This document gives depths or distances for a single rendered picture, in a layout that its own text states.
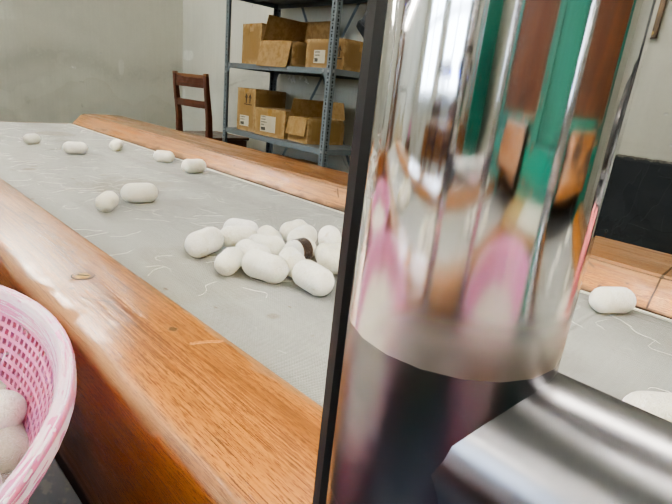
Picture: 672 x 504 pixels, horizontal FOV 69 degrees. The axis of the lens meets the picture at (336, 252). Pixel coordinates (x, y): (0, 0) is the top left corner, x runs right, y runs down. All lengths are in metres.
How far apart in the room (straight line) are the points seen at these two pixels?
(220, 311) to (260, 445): 0.15
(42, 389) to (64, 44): 4.74
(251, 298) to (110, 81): 4.75
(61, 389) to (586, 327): 0.31
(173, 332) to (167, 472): 0.07
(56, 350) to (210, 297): 0.13
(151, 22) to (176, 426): 5.06
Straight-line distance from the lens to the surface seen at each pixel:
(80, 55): 4.97
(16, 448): 0.24
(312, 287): 0.33
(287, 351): 0.27
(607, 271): 0.46
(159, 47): 5.21
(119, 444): 0.22
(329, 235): 0.42
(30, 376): 0.25
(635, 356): 0.36
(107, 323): 0.25
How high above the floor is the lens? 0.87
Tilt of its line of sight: 18 degrees down
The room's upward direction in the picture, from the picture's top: 6 degrees clockwise
